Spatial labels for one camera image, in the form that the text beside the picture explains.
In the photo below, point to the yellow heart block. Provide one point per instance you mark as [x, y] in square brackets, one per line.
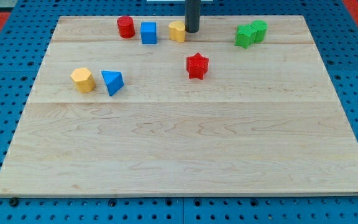
[177, 31]

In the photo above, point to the yellow hexagon block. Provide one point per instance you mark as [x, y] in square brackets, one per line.
[83, 80]

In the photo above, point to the red star block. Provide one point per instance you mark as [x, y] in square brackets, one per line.
[197, 66]

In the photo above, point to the light wooden board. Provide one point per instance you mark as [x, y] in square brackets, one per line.
[265, 121]

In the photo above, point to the blue triangle block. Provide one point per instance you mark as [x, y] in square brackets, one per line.
[113, 80]

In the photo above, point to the blue cube block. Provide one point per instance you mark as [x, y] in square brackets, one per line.
[148, 31]

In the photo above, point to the red cylinder block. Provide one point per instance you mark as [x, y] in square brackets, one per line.
[125, 26]

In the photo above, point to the green star block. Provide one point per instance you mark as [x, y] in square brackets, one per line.
[245, 35]

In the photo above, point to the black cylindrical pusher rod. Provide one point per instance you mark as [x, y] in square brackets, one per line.
[192, 15]

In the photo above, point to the green cylinder block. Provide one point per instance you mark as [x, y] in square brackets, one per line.
[261, 27]

